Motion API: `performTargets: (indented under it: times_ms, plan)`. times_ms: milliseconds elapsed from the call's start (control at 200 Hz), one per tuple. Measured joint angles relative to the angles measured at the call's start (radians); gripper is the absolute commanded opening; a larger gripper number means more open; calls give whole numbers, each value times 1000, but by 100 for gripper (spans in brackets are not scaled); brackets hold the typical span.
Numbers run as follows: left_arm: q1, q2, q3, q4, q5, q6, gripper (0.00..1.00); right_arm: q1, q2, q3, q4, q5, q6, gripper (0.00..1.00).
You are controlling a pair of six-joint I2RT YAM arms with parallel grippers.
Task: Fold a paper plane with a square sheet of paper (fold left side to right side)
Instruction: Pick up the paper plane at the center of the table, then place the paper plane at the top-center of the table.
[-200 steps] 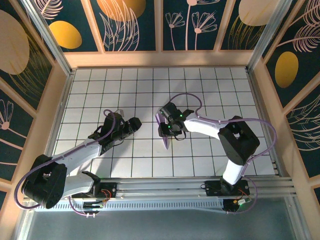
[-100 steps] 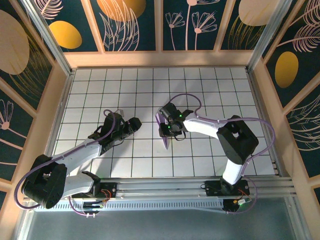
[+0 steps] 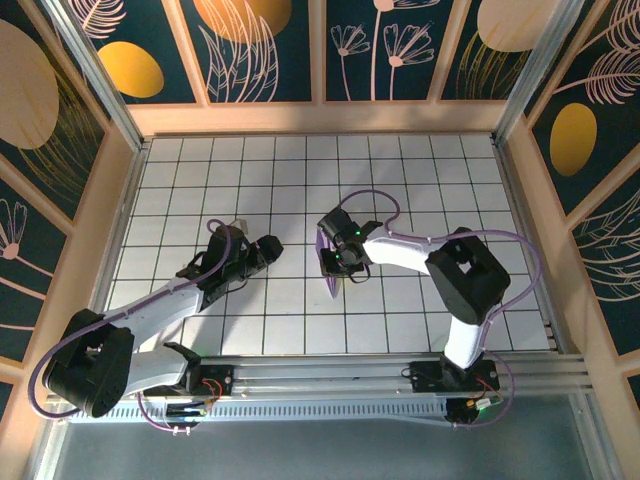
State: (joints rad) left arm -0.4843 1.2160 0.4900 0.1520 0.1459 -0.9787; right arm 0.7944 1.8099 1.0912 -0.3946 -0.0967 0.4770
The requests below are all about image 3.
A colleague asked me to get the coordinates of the purple paper sheet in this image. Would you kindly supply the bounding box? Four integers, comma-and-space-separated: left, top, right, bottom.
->
315, 227, 346, 301

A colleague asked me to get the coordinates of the white grid table mat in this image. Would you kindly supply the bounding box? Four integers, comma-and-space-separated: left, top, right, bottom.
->
92, 134, 556, 359

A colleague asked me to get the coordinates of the black control board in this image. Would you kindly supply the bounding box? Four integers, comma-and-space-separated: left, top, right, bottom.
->
164, 402, 211, 421

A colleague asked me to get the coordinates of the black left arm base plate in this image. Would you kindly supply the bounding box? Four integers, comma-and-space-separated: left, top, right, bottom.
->
187, 363, 236, 400

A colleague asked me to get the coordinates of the long aluminium base rail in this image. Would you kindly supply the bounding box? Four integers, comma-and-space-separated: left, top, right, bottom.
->
47, 353, 596, 404

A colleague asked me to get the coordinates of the aluminium side rail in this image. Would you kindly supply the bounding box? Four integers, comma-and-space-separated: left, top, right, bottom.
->
82, 142, 151, 331
492, 139, 571, 359

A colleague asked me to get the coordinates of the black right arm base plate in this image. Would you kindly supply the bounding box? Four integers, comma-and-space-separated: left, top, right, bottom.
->
408, 360, 501, 394

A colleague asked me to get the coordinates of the white slotted cable duct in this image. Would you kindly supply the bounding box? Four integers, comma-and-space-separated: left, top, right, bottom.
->
107, 402, 451, 425

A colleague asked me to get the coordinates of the aluminium corner post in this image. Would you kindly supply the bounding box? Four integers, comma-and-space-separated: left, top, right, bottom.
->
492, 0, 589, 146
42, 0, 151, 154

